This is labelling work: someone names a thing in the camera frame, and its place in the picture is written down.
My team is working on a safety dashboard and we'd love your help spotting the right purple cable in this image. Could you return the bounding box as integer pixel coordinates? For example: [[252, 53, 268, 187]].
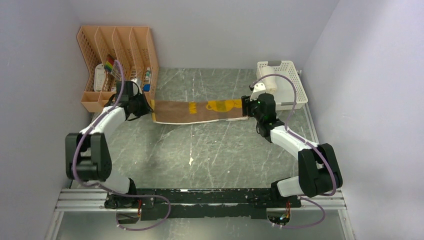
[[250, 73, 338, 230]]

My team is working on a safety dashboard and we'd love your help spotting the rainbow coloured item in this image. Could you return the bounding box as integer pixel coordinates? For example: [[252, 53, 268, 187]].
[[103, 54, 115, 73]]

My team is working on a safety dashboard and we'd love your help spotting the white remote control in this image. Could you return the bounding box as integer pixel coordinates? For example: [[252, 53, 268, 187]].
[[93, 64, 107, 92]]

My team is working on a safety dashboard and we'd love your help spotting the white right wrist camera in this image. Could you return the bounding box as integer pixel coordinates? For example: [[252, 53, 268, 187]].
[[250, 82, 267, 101]]

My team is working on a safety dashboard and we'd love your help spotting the purple cable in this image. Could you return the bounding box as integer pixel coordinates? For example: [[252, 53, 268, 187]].
[[72, 59, 172, 232], [250, 73, 338, 230]]

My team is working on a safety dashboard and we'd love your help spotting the orange plastic file organizer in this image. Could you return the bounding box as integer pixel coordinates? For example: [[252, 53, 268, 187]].
[[77, 25, 159, 113]]

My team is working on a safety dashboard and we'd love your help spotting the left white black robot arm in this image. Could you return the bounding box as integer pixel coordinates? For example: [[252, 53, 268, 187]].
[[65, 78, 152, 208]]

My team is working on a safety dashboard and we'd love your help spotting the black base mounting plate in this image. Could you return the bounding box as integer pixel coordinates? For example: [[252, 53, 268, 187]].
[[104, 188, 302, 221]]

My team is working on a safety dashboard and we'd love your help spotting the aluminium frame rail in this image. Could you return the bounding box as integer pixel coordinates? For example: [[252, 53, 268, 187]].
[[46, 188, 356, 240]]

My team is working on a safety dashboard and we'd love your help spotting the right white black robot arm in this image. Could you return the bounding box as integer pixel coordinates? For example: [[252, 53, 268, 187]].
[[241, 93, 343, 207]]

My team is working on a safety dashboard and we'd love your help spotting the yellow brown towel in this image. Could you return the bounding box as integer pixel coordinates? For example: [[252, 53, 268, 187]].
[[151, 99, 247, 125]]

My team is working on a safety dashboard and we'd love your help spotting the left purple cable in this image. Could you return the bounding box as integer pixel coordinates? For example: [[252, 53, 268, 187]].
[[72, 59, 172, 232]]

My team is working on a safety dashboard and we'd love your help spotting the blue capped white bottle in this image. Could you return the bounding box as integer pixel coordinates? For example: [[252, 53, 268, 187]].
[[142, 67, 152, 92]]

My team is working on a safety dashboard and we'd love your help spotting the cream white towel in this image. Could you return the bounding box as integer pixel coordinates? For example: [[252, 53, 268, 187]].
[[261, 66, 278, 95]]

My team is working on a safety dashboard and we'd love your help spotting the white plastic basket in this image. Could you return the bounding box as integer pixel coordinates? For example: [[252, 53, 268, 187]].
[[256, 60, 308, 111]]

